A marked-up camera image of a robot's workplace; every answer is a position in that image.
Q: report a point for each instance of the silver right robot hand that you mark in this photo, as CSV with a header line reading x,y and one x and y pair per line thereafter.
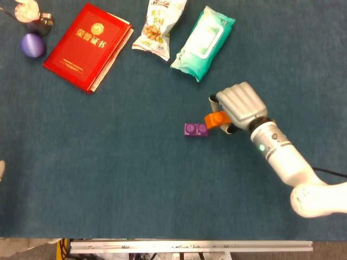
x,y
242,104

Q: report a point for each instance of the orange toy building block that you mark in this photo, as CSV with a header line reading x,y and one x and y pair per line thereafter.
x,y
215,120

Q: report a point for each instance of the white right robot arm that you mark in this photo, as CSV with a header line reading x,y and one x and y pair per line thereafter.
x,y
292,168

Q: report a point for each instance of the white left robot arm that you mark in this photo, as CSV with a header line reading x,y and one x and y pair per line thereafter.
x,y
1,169

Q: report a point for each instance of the purple toy building block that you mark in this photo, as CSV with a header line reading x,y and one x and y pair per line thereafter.
x,y
194,130

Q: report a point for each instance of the teal wet wipes pack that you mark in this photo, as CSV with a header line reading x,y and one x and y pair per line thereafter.
x,y
202,44

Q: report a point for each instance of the peanut snack bag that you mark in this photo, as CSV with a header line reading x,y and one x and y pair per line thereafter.
x,y
157,27

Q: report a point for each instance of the red certificate book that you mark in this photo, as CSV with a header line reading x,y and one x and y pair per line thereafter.
x,y
85,47

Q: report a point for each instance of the purple ball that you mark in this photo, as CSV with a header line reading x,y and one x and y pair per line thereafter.
x,y
32,45

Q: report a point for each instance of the aluminium frame rail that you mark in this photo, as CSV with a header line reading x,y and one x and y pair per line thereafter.
x,y
189,247

